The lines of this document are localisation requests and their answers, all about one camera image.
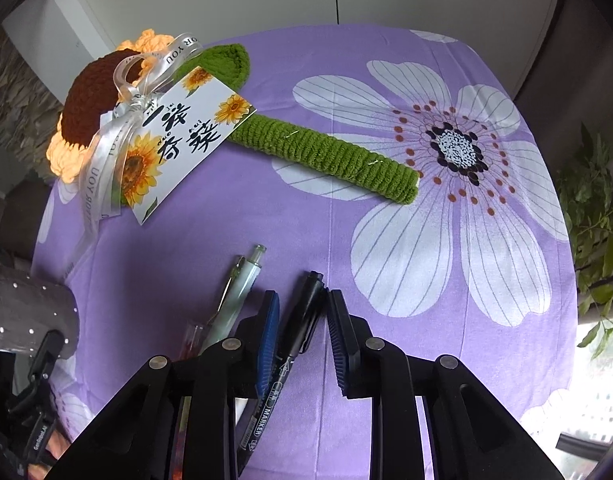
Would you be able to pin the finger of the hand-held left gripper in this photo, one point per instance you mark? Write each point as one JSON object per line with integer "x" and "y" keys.
{"x": 49, "y": 347}

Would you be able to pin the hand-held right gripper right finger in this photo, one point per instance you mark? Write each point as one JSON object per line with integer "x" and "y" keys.
{"x": 339, "y": 345}

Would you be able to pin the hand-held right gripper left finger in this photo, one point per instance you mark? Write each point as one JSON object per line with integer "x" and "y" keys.
{"x": 269, "y": 340}

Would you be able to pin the black marker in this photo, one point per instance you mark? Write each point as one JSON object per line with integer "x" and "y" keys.
{"x": 299, "y": 325}

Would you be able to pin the grey dotted pen holder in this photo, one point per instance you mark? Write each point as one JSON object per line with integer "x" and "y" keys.
{"x": 31, "y": 305}

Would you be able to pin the pale green pen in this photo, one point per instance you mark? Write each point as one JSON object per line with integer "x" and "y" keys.
{"x": 239, "y": 280}

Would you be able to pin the person's left hand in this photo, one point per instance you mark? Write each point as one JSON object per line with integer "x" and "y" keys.
{"x": 61, "y": 447}

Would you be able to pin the purple floral tablecloth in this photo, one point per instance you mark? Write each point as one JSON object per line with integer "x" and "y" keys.
{"x": 296, "y": 240}

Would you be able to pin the white printed ribbon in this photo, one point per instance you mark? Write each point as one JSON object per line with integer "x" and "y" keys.
{"x": 106, "y": 150}

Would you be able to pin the sunflower gift card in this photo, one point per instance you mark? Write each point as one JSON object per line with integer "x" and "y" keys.
{"x": 186, "y": 140}

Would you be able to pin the crochet sunflower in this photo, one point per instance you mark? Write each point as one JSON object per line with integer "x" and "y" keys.
{"x": 86, "y": 100}

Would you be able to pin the green potted plant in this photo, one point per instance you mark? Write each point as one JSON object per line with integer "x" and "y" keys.
{"x": 591, "y": 200}

